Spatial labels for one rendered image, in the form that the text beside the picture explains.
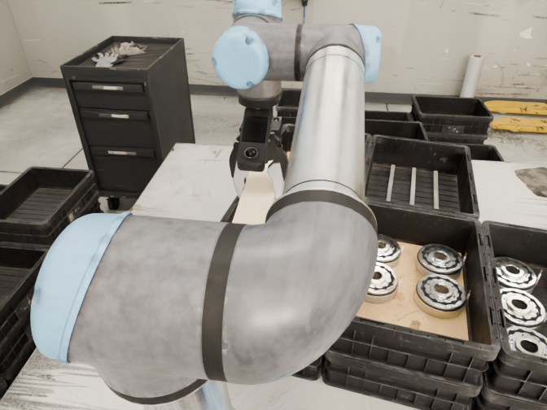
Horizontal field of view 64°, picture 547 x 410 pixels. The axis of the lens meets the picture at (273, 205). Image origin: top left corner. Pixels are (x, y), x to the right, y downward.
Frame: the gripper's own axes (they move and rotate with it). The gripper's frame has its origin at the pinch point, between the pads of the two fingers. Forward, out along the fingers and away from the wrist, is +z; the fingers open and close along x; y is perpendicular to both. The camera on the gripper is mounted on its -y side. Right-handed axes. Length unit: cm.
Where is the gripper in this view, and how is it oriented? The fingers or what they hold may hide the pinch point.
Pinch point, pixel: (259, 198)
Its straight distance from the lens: 83.9
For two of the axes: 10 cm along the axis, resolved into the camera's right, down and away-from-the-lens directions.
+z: 0.0, 8.2, 5.7
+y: 1.2, -5.6, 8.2
